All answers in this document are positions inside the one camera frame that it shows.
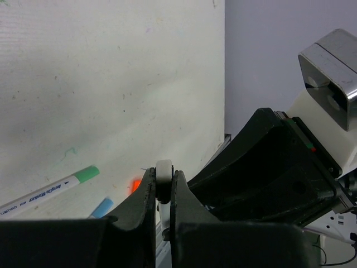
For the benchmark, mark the white black tip marker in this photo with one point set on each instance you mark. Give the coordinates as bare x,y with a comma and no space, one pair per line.
164,175

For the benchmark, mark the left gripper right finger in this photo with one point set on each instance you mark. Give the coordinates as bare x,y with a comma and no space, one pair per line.
199,239

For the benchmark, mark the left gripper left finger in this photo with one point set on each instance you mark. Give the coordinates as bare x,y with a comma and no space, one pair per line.
125,237

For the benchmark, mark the blue cap marker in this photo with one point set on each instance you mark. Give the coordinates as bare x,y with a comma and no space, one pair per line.
102,209

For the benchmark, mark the green cap marker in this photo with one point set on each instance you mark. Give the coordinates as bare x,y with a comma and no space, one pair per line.
37,197

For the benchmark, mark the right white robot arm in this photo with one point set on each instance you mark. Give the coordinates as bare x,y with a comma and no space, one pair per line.
341,227

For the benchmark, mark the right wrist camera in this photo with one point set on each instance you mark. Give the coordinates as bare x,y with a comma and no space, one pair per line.
327,104

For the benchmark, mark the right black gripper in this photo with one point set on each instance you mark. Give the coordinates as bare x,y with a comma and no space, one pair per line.
274,170

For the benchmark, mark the orange highlighter cap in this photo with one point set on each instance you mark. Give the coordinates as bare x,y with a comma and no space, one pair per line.
135,183

